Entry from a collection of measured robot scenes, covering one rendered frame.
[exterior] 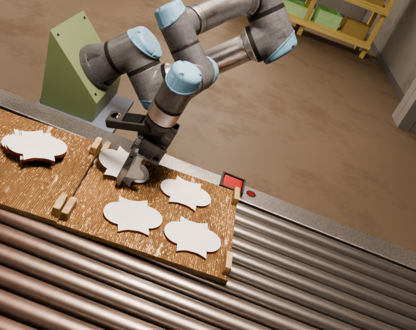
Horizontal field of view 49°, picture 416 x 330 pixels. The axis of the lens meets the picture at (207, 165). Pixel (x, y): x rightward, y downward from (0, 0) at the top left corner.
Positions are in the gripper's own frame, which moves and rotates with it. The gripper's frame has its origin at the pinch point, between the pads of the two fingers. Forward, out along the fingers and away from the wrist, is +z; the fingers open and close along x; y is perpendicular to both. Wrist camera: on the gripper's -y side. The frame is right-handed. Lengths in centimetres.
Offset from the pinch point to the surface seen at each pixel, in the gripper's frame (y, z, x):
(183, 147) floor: 33, 111, 162
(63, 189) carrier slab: -10.4, 2.3, -14.8
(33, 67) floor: -91, 138, 196
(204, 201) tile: 23.3, -3.3, -1.4
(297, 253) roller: 52, -6, -6
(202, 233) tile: 24.6, -5.0, -13.9
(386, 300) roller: 76, -12, -12
